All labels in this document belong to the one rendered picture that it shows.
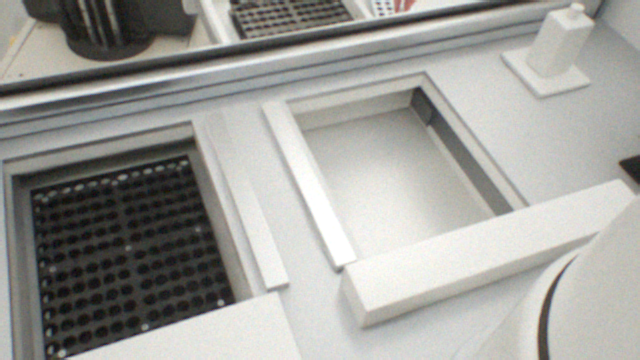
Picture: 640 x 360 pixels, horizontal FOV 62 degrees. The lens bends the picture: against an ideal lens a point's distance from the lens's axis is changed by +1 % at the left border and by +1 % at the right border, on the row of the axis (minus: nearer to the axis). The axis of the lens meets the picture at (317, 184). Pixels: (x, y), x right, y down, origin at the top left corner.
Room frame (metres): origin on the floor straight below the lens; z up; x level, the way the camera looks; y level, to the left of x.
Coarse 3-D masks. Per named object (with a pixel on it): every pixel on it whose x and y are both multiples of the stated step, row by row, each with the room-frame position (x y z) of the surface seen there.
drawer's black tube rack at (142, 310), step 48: (96, 192) 0.34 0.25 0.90; (144, 192) 0.35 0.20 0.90; (192, 192) 0.36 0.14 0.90; (48, 240) 0.27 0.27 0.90; (96, 240) 0.28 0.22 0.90; (144, 240) 0.29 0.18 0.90; (192, 240) 0.31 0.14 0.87; (48, 288) 0.22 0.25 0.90; (96, 288) 0.23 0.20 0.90; (144, 288) 0.25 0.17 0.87; (192, 288) 0.26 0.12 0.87; (96, 336) 0.18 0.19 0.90
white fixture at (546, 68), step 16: (560, 16) 0.60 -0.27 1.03; (576, 16) 0.59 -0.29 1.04; (544, 32) 0.60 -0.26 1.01; (560, 32) 0.58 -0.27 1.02; (576, 32) 0.58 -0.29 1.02; (528, 48) 0.64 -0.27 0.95; (544, 48) 0.59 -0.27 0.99; (560, 48) 0.58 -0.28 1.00; (576, 48) 0.59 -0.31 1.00; (512, 64) 0.60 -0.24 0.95; (528, 64) 0.60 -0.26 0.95; (544, 64) 0.58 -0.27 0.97; (560, 64) 0.58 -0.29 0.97; (528, 80) 0.57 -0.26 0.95; (544, 80) 0.57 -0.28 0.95; (560, 80) 0.58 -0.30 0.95; (576, 80) 0.58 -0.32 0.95; (544, 96) 0.55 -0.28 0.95
